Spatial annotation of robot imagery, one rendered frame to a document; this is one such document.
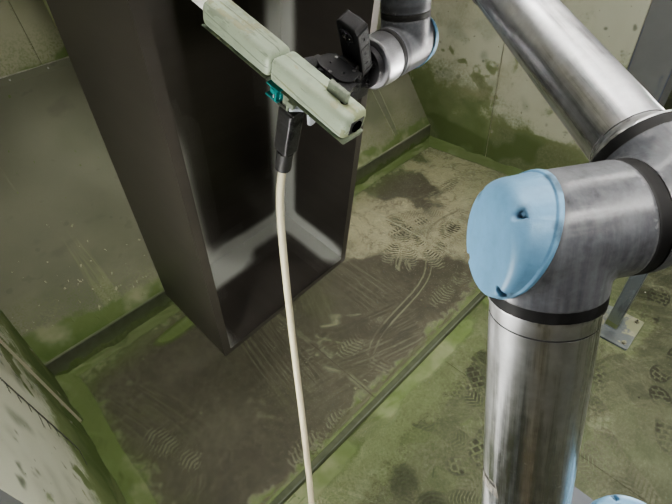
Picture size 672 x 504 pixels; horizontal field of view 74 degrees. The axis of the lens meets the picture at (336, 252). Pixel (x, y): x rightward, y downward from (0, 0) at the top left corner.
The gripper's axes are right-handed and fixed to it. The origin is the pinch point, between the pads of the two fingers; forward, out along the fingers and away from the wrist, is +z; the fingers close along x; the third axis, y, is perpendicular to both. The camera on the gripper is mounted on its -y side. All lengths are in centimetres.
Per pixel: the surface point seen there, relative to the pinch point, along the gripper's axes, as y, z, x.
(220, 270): 111, -14, 31
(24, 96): 106, -4, 145
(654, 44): 40, -207, -32
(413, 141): 159, -198, 47
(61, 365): 169, 48, 62
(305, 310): 152, -45, 5
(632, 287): 85, -124, -91
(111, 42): 7.3, 9.6, 31.6
